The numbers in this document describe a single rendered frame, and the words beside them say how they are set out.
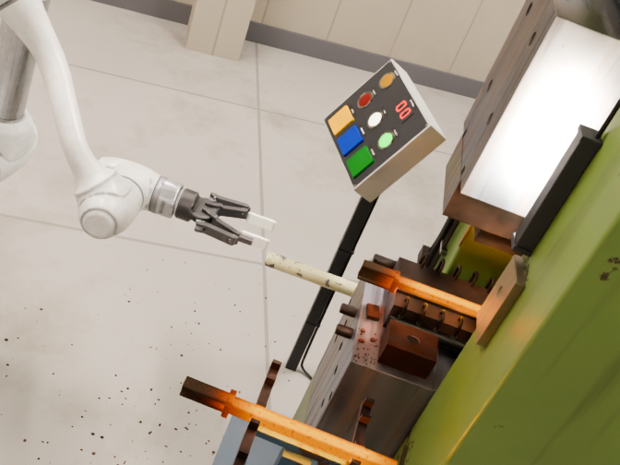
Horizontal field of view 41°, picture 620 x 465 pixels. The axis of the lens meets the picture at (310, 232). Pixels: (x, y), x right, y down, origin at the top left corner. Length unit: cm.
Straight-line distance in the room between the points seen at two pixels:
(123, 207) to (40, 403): 112
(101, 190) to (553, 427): 102
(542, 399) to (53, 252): 215
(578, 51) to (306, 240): 226
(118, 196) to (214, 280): 152
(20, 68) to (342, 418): 117
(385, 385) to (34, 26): 110
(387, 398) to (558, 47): 88
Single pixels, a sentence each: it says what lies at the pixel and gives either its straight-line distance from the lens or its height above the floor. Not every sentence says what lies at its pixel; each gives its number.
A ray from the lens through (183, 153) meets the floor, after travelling 389.
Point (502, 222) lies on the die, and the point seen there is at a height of 130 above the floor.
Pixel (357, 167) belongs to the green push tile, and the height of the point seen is 100.
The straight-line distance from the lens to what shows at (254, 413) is 165.
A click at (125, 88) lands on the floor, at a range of 425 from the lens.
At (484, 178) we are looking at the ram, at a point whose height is 142.
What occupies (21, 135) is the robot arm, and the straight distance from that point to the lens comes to 234.
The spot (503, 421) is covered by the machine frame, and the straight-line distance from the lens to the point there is 158.
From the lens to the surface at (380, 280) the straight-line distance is 199.
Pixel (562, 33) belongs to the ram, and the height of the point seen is 174.
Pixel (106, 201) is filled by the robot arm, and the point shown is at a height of 109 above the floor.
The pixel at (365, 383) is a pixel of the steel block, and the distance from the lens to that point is 192.
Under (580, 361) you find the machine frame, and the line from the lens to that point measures 148.
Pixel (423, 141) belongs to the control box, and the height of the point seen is 115.
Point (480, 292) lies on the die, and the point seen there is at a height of 98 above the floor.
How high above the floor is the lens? 222
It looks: 37 degrees down
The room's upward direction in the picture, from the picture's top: 22 degrees clockwise
